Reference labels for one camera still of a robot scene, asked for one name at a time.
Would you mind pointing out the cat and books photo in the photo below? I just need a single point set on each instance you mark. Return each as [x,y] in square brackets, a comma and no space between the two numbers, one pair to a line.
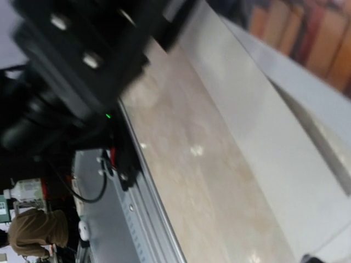
[315,34]

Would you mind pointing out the white photo mat board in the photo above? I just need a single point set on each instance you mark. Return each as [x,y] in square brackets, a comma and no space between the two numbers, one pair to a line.
[243,76]

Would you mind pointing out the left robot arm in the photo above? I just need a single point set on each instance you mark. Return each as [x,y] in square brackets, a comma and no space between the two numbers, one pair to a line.
[80,56]

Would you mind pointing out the person in brown hoodie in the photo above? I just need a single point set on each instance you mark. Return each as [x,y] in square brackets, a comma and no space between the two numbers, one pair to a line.
[31,230]

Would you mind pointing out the front aluminium rail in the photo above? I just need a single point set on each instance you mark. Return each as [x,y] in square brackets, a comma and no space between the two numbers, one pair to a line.
[128,223]

